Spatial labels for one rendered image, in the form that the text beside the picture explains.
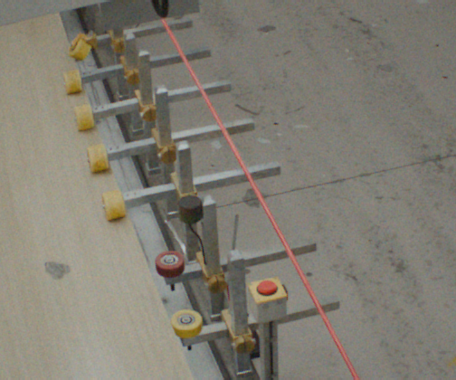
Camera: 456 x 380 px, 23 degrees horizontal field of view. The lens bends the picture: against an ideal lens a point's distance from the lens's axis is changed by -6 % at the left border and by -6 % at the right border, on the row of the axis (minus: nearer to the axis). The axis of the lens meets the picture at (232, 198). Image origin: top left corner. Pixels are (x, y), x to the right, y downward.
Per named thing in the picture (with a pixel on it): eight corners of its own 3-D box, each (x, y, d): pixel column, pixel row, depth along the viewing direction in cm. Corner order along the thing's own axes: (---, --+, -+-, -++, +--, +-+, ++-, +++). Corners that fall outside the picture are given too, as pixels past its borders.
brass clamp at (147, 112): (151, 99, 380) (150, 86, 377) (160, 119, 369) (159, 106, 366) (133, 103, 379) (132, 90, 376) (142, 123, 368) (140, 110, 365)
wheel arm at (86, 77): (208, 52, 401) (207, 44, 399) (211, 57, 399) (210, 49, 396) (71, 82, 391) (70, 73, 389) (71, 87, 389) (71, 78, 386)
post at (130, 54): (143, 147, 411) (132, 31, 383) (145, 151, 408) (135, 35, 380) (133, 148, 411) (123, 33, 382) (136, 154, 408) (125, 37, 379)
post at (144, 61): (157, 169, 388) (147, 46, 359) (160, 175, 385) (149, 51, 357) (147, 172, 387) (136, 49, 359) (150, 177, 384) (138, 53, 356)
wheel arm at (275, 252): (312, 246, 330) (312, 234, 328) (316, 253, 328) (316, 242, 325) (163, 280, 322) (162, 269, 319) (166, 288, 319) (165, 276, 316)
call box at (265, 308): (278, 301, 264) (277, 275, 260) (287, 320, 259) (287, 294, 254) (248, 308, 263) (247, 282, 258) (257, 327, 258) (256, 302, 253)
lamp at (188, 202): (203, 257, 317) (197, 193, 304) (209, 270, 313) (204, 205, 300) (182, 261, 316) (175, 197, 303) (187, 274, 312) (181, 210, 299)
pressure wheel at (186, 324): (183, 336, 307) (179, 304, 300) (209, 343, 304) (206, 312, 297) (169, 354, 301) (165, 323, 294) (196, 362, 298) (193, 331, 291)
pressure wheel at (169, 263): (183, 278, 326) (179, 246, 319) (190, 295, 320) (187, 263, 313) (156, 283, 325) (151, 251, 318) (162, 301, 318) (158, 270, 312)
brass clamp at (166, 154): (169, 138, 360) (167, 125, 357) (180, 162, 350) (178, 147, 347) (149, 142, 359) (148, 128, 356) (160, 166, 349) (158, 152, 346)
